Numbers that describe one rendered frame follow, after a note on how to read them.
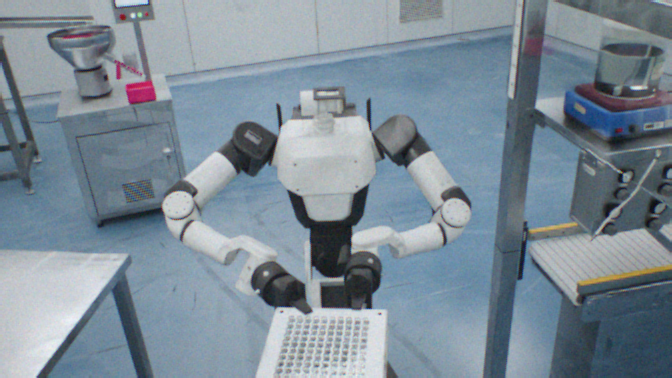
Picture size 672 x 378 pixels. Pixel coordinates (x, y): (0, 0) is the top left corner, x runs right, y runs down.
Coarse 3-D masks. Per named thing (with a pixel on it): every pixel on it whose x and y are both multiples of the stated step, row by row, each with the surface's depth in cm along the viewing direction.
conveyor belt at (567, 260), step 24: (552, 240) 183; (576, 240) 182; (600, 240) 181; (624, 240) 181; (648, 240) 180; (552, 264) 172; (576, 264) 171; (600, 264) 171; (624, 264) 170; (648, 264) 170
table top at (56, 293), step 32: (0, 256) 186; (32, 256) 185; (64, 256) 184; (96, 256) 183; (128, 256) 183; (0, 288) 171; (32, 288) 170; (64, 288) 170; (96, 288) 169; (0, 320) 158; (32, 320) 158; (64, 320) 157; (0, 352) 147; (32, 352) 147; (64, 352) 150
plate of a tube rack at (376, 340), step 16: (272, 320) 125; (288, 320) 125; (320, 320) 124; (336, 320) 124; (352, 320) 123; (384, 320) 123; (272, 336) 121; (368, 336) 119; (384, 336) 119; (272, 352) 117; (288, 352) 116; (304, 352) 116; (368, 352) 115; (384, 352) 115; (272, 368) 113; (368, 368) 111
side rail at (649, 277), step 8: (656, 272) 161; (664, 272) 162; (608, 280) 158; (616, 280) 159; (624, 280) 160; (632, 280) 160; (640, 280) 161; (648, 280) 162; (656, 280) 162; (576, 288) 159; (584, 288) 158; (592, 288) 159; (600, 288) 159; (608, 288) 160
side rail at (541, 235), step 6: (558, 228) 182; (564, 228) 183; (570, 228) 183; (576, 228) 184; (528, 234) 182; (534, 234) 181; (540, 234) 182; (546, 234) 182; (552, 234) 183; (558, 234) 183; (564, 234) 184; (570, 234) 184; (528, 240) 183; (534, 240) 182
